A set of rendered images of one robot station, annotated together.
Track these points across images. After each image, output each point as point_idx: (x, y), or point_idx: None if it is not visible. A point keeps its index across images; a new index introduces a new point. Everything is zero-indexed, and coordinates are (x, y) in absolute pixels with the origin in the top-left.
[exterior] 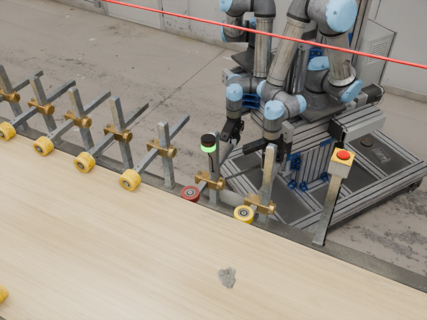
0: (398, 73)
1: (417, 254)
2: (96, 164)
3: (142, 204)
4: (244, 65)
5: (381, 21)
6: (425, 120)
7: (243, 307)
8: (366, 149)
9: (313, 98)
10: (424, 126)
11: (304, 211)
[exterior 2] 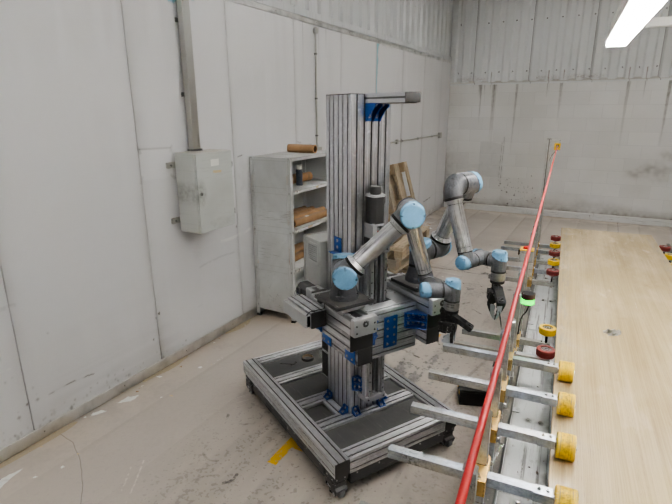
0: (190, 327)
1: (416, 371)
2: (498, 473)
3: (582, 371)
4: (360, 302)
5: (159, 287)
6: (247, 341)
7: (628, 328)
8: (317, 359)
9: None
10: (256, 343)
11: (411, 401)
